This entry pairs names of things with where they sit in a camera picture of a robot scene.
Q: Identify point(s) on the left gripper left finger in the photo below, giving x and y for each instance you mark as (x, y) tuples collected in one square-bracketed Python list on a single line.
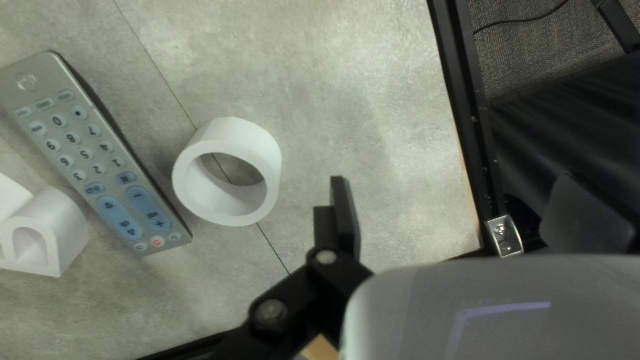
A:
[(340, 230)]

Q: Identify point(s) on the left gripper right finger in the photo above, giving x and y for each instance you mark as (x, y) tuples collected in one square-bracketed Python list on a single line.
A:
[(585, 220)]

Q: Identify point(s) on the roll of white tape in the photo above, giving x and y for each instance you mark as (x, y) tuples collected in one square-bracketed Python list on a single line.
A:
[(240, 135)]

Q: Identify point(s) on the silver remote control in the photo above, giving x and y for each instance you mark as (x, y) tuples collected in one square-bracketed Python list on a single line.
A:
[(75, 150)]

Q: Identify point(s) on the white letter block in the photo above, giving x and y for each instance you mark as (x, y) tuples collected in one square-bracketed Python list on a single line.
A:
[(55, 210)]

